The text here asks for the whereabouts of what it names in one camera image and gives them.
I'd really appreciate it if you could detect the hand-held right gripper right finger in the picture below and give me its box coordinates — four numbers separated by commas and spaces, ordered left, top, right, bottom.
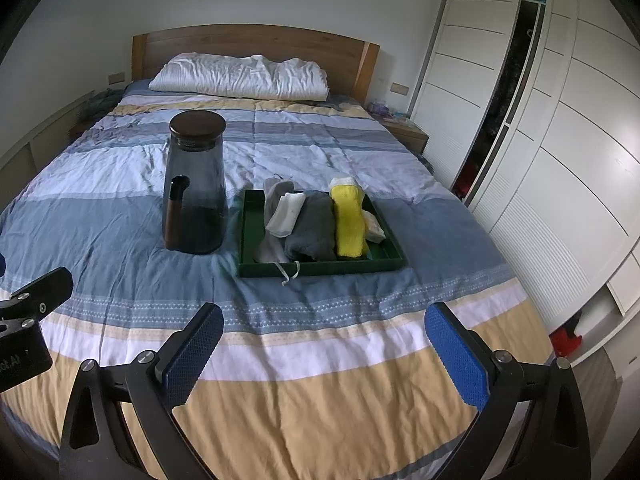
424, 302, 592, 480

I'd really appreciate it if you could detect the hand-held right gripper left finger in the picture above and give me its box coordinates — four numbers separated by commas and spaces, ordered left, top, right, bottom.
59, 302, 224, 480

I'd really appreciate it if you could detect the dark green tray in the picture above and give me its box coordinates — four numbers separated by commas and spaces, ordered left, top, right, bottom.
236, 187, 408, 278

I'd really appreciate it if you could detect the white cloth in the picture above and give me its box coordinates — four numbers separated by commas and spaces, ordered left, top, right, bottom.
265, 192, 307, 238

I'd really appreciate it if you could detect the yellow towel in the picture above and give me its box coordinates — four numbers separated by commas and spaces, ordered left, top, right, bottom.
328, 172, 370, 259

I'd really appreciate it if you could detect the dark grey towel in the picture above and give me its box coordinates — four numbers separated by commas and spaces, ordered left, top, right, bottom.
284, 192, 338, 262

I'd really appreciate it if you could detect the light grey cloth pouch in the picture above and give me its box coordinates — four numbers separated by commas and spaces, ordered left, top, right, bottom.
257, 175, 302, 288

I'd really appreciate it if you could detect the red object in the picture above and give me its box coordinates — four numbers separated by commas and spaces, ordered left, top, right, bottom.
550, 310, 583, 358

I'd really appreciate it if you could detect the wooden bed with striped quilt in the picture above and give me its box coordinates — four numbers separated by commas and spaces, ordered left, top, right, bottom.
0, 80, 556, 480

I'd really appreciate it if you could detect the smoked glass pitcher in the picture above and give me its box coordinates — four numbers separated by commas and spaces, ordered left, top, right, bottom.
161, 111, 229, 255

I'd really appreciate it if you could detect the teal cloth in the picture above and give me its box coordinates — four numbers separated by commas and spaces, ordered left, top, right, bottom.
82, 89, 123, 121

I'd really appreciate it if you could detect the white wardrobe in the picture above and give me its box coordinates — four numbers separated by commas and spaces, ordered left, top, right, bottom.
407, 0, 640, 361

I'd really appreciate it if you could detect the white pillow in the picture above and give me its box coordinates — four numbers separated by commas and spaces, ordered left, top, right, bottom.
148, 52, 330, 101

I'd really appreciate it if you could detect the wooden bed headboard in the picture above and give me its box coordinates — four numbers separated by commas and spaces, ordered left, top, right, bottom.
131, 24, 381, 106

